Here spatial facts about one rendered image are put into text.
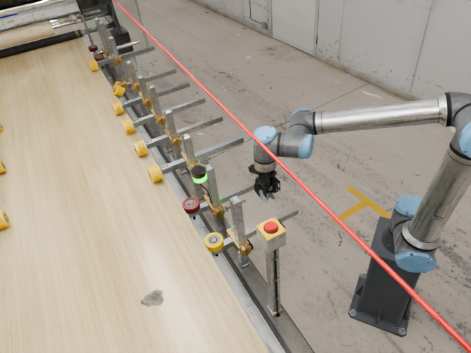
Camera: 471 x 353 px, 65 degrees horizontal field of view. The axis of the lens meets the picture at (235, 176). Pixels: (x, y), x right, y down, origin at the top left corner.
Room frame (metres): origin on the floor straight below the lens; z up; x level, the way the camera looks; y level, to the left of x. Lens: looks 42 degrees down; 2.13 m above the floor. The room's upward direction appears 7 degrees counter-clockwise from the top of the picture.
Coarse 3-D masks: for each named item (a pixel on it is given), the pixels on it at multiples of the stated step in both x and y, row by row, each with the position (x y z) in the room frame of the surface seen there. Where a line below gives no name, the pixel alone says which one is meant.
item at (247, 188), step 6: (240, 186) 1.33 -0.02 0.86; (246, 186) 1.32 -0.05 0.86; (252, 186) 1.32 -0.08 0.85; (228, 192) 1.30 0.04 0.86; (234, 192) 1.29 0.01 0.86; (240, 192) 1.30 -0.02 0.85; (246, 192) 1.31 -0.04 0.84; (222, 198) 1.26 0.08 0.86; (228, 198) 1.27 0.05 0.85; (204, 204) 1.24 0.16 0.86; (198, 210) 1.21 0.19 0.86; (204, 210) 1.22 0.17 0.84; (192, 216) 1.19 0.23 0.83
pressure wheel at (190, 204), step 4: (184, 200) 1.23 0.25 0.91; (188, 200) 1.23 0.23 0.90; (192, 200) 1.23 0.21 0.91; (196, 200) 1.22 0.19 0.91; (184, 204) 1.21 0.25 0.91; (188, 204) 1.21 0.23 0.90; (192, 204) 1.21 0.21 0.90; (196, 204) 1.20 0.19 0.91; (184, 208) 1.18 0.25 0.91; (188, 208) 1.18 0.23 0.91; (192, 208) 1.18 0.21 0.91; (196, 208) 1.18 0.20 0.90; (188, 212) 1.18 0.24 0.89; (192, 212) 1.17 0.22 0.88
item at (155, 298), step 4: (152, 292) 0.77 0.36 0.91; (156, 292) 0.77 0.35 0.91; (160, 292) 0.77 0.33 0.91; (144, 296) 0.76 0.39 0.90; (148, 296) 0.75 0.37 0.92; (152, 296) 0.75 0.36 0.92; (156, 296) 0.75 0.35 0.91; (160, 296) 0.75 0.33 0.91; (140, 300) 0.74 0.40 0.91; (144, 300) 0.74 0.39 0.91; (148, 300) 0.74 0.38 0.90; (152, 300) 0.73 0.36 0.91; (156, 300) 0.73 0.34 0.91; (160, 300) 0.73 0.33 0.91; (144, 304) 0.73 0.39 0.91; (148, 304) 0.72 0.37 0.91; (152, 304) 0.72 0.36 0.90; (156, 304) 0.72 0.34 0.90; (160, 304) 0.72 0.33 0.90
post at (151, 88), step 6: (150, 90) 1.89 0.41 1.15; (150, 96) 1.91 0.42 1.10; (156, 96) 1.90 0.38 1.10; (156, 102) 1.89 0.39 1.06; (156, 108) 1.89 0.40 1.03; (156, 114) 1.89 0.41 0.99; (162, 114) 1.90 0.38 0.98; (162, 126) 1.89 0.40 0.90; (162, 132) 1.89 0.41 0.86; (168, 144) 1.89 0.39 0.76
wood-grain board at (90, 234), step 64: (0, 64) 3.15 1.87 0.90; (64, 64) 2.98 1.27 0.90; (64, 128) 2.00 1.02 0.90; (0, 192) 1.47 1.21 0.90; (64, 192) 1.41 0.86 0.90; (128, 192) 1.35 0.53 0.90; (0, 256) 1.04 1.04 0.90; (64, 256) 1.00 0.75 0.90; (128, 256) 0.95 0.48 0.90; (192, 256) 0.91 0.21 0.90; (0, 320) 0.74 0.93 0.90; (64, 320) 0.71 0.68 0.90; (128, 320) 0.67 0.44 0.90; (192, 320) 0.64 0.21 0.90
